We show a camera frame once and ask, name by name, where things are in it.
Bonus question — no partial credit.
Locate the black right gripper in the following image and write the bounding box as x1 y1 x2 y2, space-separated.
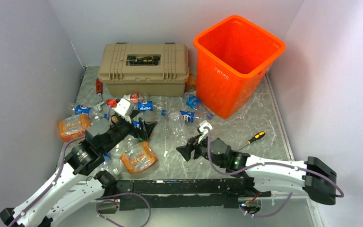
177 133 225 168

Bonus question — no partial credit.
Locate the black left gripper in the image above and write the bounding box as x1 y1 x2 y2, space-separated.
102 109 158 153

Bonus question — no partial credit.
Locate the large orange label bottle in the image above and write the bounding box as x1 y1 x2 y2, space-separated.
120 141 157 174

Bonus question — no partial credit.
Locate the pepsi bottle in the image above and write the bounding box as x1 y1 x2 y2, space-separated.
66 103 106 120
137 101 167 116
160 109 200 123

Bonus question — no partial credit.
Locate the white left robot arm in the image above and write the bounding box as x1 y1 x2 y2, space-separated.
0 118 157 227

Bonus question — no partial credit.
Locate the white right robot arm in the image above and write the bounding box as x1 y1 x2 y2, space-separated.
176 136 343 205

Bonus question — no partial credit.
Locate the blue label bottle near bin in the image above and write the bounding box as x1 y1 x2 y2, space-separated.
183 92 214 120

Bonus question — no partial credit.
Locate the orange plastic bin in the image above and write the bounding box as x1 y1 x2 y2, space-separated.
193 15 286 119

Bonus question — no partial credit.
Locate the red label clear bottle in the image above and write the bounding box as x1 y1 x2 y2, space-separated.
123 93 150 104

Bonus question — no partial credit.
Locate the blue label bottle front left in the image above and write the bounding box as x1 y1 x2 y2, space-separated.
101 154 121 175

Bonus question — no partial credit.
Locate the tan plastic toolbox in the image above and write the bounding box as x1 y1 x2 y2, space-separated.
97 43 189 96

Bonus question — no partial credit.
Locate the orange bottle behind toolbox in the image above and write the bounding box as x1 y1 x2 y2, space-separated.
185 73 196 92

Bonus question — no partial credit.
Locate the black yellow screwdriver on toolbox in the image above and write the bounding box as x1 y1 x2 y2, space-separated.
125 56 154 62

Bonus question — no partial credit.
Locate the crushed orange label bottle left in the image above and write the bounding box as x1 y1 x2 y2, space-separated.
57 114 91 142

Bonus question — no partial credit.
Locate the yellow black screwdriver on table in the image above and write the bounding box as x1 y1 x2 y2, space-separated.
237 131 265 151

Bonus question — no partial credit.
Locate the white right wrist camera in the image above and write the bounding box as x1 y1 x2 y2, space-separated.
197 120 213 142

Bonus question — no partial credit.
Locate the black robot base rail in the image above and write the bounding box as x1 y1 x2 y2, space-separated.
101 178 271 211

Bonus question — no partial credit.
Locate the red handled tool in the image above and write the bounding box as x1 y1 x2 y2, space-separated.
94 78 105 111

